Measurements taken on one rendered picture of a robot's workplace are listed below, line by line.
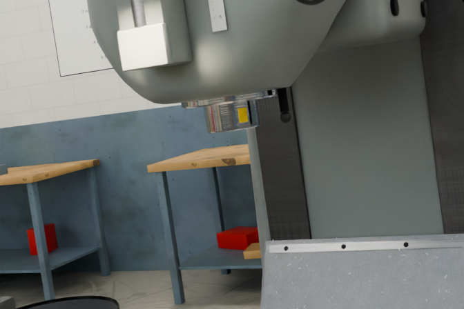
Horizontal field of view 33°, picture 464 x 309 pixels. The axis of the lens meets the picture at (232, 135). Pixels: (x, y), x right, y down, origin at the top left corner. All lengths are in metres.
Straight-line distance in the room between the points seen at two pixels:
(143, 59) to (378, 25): 0.26
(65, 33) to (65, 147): 0.87
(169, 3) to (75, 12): 5.45
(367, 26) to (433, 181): 0.33
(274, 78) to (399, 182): 0.44
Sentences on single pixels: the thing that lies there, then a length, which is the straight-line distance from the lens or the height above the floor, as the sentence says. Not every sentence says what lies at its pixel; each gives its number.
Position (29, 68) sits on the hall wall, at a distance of 6.32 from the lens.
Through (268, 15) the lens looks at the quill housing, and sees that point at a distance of 0.59.
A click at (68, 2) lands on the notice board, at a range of 6.06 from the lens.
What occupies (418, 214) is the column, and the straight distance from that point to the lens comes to 1.03.
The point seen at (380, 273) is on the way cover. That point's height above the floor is 1.05.
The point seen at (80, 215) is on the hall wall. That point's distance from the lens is 6.19.
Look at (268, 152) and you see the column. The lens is 1.08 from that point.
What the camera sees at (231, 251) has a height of 0.23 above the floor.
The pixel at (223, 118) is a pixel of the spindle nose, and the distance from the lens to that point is 0.66.
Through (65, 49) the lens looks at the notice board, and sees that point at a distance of 6.09.
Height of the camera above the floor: 1.32
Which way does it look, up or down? 4 degrees down
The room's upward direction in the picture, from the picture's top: 8 degrees counter-clockwise
